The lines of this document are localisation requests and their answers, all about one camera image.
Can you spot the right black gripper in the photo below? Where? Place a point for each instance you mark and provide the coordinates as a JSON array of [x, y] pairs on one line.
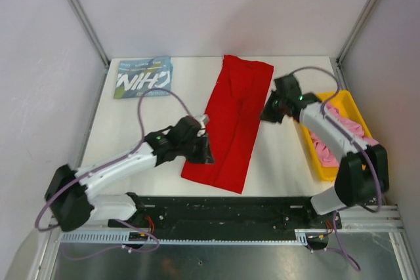
[[267, 115]]

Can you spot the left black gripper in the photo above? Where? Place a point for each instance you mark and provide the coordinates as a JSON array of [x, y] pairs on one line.
[[204, 156]]

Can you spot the red t shirt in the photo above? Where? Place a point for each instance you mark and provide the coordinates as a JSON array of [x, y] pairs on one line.
[[234, 108]]

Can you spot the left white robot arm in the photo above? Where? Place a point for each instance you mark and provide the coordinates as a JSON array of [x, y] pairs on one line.
[[75, 196]]

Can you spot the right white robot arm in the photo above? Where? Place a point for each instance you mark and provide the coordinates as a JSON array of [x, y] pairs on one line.
[[363, 168]]

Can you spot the yellow plastic tray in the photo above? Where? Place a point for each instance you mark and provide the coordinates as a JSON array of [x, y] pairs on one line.
[[348, 108]]

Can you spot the pink t shirt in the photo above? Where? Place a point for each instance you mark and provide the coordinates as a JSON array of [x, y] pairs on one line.
[[325, 155]]

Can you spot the folded blue printed t shirt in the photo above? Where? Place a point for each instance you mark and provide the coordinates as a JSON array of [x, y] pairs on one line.
[[136, 76]]

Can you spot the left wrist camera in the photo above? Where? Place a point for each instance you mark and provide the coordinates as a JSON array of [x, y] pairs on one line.
[[202, 120]]

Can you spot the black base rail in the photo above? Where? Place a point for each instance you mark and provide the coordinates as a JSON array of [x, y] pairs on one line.
[[228, 216]]

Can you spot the grey slotted cable duct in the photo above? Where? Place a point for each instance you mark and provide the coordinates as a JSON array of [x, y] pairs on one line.
[[137, 238]]

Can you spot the right aluminium frame post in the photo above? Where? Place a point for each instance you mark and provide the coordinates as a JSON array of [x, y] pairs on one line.
[[360, 23]]

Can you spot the aluminium frame post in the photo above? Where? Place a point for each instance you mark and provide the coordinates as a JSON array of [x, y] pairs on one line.
[[90, 32], [360, 23]]

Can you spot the left aluminium frame post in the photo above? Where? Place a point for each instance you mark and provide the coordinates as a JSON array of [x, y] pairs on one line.
[[90, 32]]

